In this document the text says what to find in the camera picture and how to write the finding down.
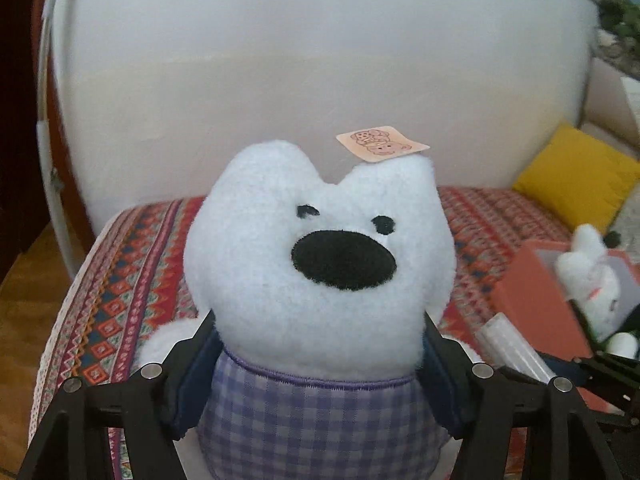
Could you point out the colourful patterned bed blanket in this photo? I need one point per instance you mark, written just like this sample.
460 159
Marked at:
125 284

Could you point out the orange storage box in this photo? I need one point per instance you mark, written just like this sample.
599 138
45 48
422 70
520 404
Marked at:
536 303

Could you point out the clear plastic tube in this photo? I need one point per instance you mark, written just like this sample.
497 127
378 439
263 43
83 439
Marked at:
506 346

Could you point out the white plush rabbit toy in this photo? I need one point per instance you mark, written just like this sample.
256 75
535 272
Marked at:
602 292

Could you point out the white pipe on wall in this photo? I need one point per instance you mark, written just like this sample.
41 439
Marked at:
52 184

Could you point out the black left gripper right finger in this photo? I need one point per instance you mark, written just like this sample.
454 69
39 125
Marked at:
481 406

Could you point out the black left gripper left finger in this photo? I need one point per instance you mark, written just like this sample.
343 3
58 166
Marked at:
154 408

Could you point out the yellow cushion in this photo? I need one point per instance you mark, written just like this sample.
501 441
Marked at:
579 179

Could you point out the dark red wooden door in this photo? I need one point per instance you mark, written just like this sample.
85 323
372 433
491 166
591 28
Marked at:
24 211

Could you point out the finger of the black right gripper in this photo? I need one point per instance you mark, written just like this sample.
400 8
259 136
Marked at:
613 379

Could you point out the white bear plush checkered shirt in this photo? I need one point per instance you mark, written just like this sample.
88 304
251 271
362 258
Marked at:
320 293

